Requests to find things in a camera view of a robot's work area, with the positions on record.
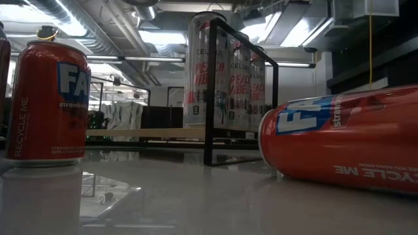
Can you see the white Celsius can black top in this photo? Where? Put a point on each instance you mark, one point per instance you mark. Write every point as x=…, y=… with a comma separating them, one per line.
x=240, y=98
x=199, y=98
x=258, y=98

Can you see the silver-topped beverage can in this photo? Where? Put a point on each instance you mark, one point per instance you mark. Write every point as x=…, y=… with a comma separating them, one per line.
x=3, y=81

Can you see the black partition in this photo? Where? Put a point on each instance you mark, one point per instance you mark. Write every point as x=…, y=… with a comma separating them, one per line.
x=160, y=117

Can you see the ceiling tube light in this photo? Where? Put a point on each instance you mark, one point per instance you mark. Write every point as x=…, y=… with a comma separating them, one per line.
x=290, y=64
x=153, y=59

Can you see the wooden shelf black metal frame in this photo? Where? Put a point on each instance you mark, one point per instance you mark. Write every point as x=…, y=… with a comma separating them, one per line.
x=147, y=132

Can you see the white curtain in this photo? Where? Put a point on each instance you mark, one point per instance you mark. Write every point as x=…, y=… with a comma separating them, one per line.
x=121, y=114

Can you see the red Fanta strawberry can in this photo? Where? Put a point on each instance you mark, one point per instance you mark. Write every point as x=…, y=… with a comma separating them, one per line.
x=42, y=114
x=343, y=147

